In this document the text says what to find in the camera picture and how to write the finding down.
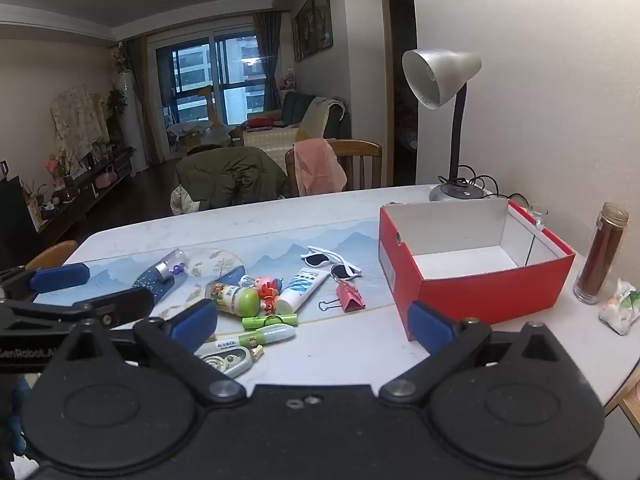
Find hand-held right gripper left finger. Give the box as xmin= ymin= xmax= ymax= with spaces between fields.
xmin=50 ymin=300 xmax=247 ymax=407

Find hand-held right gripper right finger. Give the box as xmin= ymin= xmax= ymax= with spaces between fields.
xmin=378 ymin=301 xmax=576 ymax=405

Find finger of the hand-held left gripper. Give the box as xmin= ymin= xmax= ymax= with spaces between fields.
xmin=0 ymin=262 xmax=91 ymax=302
xmin=72 ymin=287 xmax=155 ymax=330

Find clear jar with purple beads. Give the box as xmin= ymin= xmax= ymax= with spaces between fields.
xmin=152 ymin=248 xmax=190 ymax=282

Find red cardboard box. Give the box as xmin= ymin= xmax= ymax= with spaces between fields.
xmin=378 ymin=197 xmax=577 ymax=327

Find pink binder clip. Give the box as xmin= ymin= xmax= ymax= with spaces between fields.
xmin=320 ymin=280 xmax=367 ymax=313

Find white blue toothpaste tube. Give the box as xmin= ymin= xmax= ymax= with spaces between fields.
xmin=275 ymin=266 xmax=328 ymax=313

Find white sunglasses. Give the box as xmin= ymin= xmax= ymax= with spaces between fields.
xmin=301 ymin=246 xmax=362 ymax=281

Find green capped small bottle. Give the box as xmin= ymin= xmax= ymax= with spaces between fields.
xmin=205 ymin=281 xmax=261 ymax=317

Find green correction tape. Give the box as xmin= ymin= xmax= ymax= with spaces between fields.
xmin=197 ymin=345 xmax=265 ymax=378

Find white green marker pen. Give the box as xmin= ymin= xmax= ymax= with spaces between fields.
xmin=197 ymin=324 xmax=297 ymax=356

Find dark tv cabinet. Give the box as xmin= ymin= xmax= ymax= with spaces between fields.
xmin=22 ymin=147 xmax=136 ymax=241

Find pink pig toy figure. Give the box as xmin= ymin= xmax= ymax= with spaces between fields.
xmin=240 ymin=275 xmax=283 ymax=313

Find olive green jacket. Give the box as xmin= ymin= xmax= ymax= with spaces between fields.
xmin=175 ymin=145 xmax=288 ymax=211

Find floral hanging cloth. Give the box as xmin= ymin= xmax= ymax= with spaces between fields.
xmin=50 ymin=85 xmax=111 ymax=158

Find white standing air conditioner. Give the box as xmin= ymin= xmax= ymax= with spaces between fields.
xmin=117 ymin=71 xmax=149 ymax=171

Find open cardboard box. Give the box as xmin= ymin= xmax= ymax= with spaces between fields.
xmin=167 ymin=122 xmax=211 ymax=153

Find brown clear bottle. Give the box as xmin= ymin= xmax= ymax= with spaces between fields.
xmin=573 ymin=202 xmax=629 ymax=305

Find green potted plant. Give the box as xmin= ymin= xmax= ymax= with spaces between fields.
xmin=106 ymin=87 xmax=129 ymax=146

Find wooden dining chair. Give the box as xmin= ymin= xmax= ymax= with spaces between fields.
xmin=285 ymin=140 xmax=383 ymax=197

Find crumpled white wrapper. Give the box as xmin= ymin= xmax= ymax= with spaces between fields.
xmin=599 ymin=278 xmax=640 ymax=336

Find pink cloth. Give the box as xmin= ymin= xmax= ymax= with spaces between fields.
xmin=293 ymin=137 xmax=348 ymax=196

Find yellow covered bench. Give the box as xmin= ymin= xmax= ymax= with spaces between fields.
xmin=242 ymin=127 xmax=301 ymax=162

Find balcony glass door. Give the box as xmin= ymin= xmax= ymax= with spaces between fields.
xmin=155 ymin=30 xmax=268 ymax=127

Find beige sofa blanket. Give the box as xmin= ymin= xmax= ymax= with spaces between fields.
xmin=295 ymin=96 xmax=348 ymax=141

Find dark green sofa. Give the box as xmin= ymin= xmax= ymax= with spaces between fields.
xmin=247 ymin=91 xmax=352 ymax=141

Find silver desk lamp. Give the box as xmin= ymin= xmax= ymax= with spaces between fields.
xmin=402 ymin=49 xmax=487 ymax=203

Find grey curtain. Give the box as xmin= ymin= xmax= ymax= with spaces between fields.
xmin=252 ymin=10 xmax=283 ymax=111

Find black lamp cable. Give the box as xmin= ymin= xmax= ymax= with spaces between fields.
xmin=437 ymin=164 xmax=536 ymax=208

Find dark framed wall pictures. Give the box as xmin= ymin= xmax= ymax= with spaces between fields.
xmin=292 ymin=0 xmax=334 ymax=63

